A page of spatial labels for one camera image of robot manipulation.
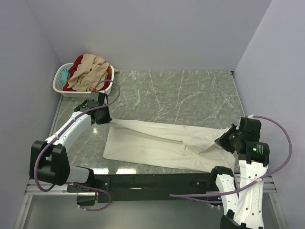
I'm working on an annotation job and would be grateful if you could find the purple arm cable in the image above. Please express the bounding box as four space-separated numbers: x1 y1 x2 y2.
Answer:
34 80 121 212
169 115 293 208

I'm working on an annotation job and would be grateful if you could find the aluminium frame rail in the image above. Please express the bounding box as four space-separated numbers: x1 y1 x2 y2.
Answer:
25 173 278 196

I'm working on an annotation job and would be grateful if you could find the teal garment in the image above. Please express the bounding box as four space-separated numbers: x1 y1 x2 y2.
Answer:
60 69 70 85

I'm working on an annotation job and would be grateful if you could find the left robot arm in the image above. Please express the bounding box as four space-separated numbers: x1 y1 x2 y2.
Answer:
30 91 112 192

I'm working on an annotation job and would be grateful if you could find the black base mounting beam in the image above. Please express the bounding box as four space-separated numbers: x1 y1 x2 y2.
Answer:
67 167 234 201

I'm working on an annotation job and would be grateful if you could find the cream white t-shirt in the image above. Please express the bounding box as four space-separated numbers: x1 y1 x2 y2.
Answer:
103 119 235 172

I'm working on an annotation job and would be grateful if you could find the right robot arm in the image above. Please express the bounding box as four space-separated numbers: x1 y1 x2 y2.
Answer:
209 117 270 229

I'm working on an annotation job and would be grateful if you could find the red t-shirt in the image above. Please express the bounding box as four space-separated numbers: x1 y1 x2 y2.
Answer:
62 55 113 93

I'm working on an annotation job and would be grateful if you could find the white plastic laundry basket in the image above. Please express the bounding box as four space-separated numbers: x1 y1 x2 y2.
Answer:
52 63 115 99

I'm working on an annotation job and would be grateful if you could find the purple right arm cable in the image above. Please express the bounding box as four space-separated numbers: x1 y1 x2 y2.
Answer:
169 115 293 208

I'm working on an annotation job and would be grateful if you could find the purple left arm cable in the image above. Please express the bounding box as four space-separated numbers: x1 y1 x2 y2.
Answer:
34 80 121 212

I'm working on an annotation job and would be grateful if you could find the beige t-shirt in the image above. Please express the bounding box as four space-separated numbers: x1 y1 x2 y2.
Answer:
67 54 112 92

